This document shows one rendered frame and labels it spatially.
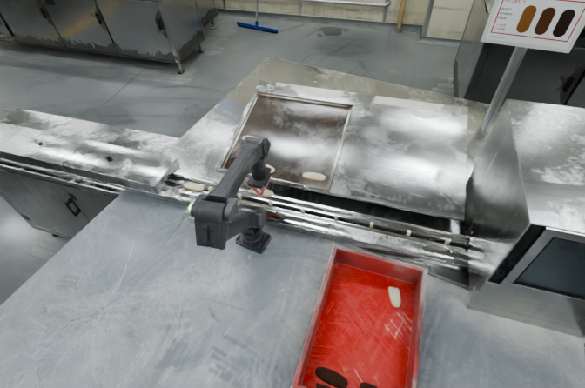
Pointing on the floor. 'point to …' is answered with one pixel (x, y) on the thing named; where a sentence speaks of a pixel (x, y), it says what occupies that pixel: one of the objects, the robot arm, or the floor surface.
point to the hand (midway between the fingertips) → (261, 190)
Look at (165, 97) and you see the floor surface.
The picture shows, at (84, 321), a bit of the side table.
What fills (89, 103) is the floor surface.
